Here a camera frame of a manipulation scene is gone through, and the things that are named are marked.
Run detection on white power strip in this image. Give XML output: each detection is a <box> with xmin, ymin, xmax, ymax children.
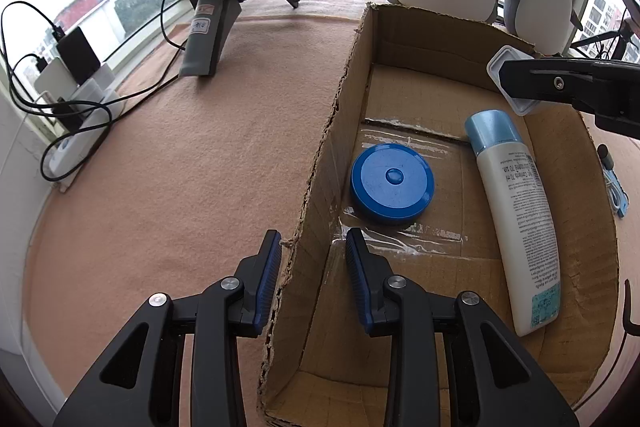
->
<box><xmin>35</xmin><ymin>57</ymin><xmax>125</xmax><ymax>193</ymax></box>

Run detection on white usb cable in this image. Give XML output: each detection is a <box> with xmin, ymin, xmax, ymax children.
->
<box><xmin>602</xmin><ymin>166</ymin><xmax>632</xmax><ymax>219</ymax></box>

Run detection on white usb wall charger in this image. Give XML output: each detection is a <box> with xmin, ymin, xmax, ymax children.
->
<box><xmin>486</xmin><ymin>44</ymin><xmax>542</xmax><ymax>117</ymax></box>

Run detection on peach fleece blanket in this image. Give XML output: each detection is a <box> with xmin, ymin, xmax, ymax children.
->
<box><xmin>22</xmin><ymin>0</ymin><xmax>640</xmax><ymax>427</ymax></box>

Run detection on black power adapter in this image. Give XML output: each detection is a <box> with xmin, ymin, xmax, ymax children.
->
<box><xmin>53</xmin><ymin>26</ymin><xmax>101</xmax><ymax>86</ymax></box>

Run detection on brown cardboard box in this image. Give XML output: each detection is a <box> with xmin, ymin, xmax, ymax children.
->
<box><xmin>258</xmin><ymin>4</ymin><xmax>618</xmax><ymax>426</ymax></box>

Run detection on blue round tape measure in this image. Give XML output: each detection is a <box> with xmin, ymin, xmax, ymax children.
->
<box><xmin>349</xmin><ymin>143</ymin><xmax>435</xmax><ymax>225</ymax></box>

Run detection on white lotion bottle blue cap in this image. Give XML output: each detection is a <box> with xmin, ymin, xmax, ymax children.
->
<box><xmin>464</xmin><ymin>109</ymin><xmax>561</xmax><ymax>337</ymax></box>

